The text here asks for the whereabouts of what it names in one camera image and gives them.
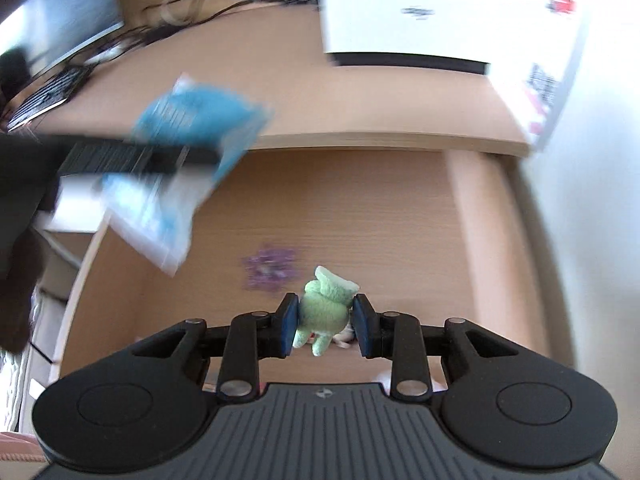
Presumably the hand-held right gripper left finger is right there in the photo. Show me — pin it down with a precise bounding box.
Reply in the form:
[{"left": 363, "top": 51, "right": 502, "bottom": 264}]
[{"left": 131, "top": 292, "right": 301, "bottom": 405}]

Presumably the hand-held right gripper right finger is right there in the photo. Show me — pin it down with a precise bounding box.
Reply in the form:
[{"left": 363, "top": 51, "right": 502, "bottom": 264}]
[{"left": 351, "top": 292, "right": 521, "bottom": 405}]

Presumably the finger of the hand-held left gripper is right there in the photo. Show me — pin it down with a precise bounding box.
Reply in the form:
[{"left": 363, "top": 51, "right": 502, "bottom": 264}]
[{"left": 59, "top": 142, "right": 222, "bottom": 177}]

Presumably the small pink white toy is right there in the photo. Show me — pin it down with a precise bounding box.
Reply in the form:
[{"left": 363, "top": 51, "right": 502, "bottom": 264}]
[{"left": 330, "top": 325, "right": 359, "bottom": 351}]

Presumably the light green plush toy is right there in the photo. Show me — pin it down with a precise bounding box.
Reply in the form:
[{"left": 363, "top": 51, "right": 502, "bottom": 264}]
[{"left": 292, "top": 266, "right": 361, "bottom": 357}]

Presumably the purple glitter trinket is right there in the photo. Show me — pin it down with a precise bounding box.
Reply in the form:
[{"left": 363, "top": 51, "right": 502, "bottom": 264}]
[{"left": 243, "top": 245, "right": 301, "bottom": 292}]

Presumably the blue tissue packet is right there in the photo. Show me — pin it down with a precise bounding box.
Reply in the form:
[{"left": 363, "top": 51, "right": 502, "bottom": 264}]
[{"left": 97, "top": 74, "right": 275, "bottom": 277}]

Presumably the wooden drawer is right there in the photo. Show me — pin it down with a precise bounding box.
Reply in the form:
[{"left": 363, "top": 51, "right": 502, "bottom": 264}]
[{"left": 57, "top": 147, "right": 576, "bottom": 396}]

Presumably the person's left hand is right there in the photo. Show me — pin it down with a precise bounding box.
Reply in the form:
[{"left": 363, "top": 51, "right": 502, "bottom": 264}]
[{"left": 0, "top": 236, "right": 49, "bottom": 354}]

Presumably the black keyboard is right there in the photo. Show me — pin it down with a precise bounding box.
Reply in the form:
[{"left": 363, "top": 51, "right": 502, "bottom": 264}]
[{"left": 6, "top": 66, "right": 94, "bottom": 132}]

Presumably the black computer monitor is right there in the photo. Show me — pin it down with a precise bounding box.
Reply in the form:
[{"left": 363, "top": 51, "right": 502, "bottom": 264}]
[{"left": 0, "top": 0, "right": 126, "bottom": 98}]

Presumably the person's pink garment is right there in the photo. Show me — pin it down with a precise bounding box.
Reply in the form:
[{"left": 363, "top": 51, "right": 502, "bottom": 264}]
[{"left": 0, "top": 430, "right": 47, "bottom": 467}]

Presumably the white appliance box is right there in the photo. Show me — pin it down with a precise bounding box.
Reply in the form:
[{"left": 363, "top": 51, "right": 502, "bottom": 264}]
[{"left": 314, "top": 0, "right": 593, "bottom": 152}]

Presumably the bundle of black cables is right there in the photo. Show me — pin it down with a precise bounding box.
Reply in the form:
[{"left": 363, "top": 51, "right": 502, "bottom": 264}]
[{"left": 82, "top": 0, "right": 321, "bottom": 58}]

